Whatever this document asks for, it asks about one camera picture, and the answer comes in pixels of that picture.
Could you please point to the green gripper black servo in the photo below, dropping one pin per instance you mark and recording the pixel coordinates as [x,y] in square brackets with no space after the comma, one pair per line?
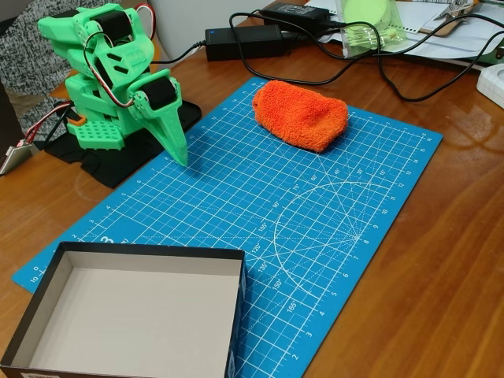
[161,95]

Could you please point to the orange fuzzy sock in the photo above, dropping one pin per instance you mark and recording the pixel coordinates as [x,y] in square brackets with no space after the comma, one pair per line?
[299,114]

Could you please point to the green 3D-printed robot arm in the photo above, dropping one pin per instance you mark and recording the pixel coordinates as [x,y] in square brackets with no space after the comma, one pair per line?
[130,55]

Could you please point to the blue cutting mat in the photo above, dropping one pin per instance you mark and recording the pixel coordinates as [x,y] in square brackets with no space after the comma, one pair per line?
[256,204]

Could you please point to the large black power adapter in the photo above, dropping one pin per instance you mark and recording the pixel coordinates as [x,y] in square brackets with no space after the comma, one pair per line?
[244,43]

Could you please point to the small silver controller board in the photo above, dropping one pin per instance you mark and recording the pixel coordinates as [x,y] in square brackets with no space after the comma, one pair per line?
[13,159]

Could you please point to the grey speckled fabric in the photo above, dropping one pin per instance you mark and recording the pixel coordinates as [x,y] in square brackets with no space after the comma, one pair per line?
[23,59]

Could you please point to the slim black power adapter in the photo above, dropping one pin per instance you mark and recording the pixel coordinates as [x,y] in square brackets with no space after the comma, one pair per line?
[295,10]

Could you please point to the black cardboard box white inside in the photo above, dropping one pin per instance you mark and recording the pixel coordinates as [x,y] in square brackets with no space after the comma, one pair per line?
[130,315]

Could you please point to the green transparent plastic container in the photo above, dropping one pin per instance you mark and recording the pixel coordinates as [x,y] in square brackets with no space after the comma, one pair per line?
[370,27]

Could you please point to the white paper sheets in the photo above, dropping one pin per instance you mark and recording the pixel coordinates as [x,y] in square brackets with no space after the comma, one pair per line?
[433,43]

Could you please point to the brown clipboard with metal clip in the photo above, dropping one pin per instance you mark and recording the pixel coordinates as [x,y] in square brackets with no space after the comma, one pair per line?
[445,23]

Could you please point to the white plastic device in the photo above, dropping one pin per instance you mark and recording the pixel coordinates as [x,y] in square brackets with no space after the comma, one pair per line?
[492,84]

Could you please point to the pale green device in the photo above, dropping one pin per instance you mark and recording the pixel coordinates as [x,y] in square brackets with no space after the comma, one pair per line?
[494,55]

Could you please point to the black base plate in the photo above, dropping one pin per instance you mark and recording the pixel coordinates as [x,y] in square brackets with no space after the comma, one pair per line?
[118,169]

